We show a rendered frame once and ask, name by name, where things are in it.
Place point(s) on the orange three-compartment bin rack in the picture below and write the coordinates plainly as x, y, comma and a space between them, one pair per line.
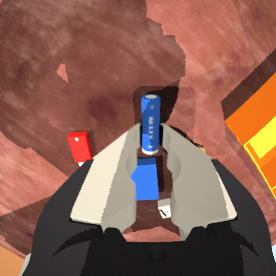
248, 124

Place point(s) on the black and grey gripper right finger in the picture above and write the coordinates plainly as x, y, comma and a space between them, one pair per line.
205, 193

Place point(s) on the blue aa battery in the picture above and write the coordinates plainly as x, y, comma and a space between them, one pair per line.
150, 123

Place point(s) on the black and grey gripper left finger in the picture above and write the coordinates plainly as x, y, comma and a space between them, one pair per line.
98, 195

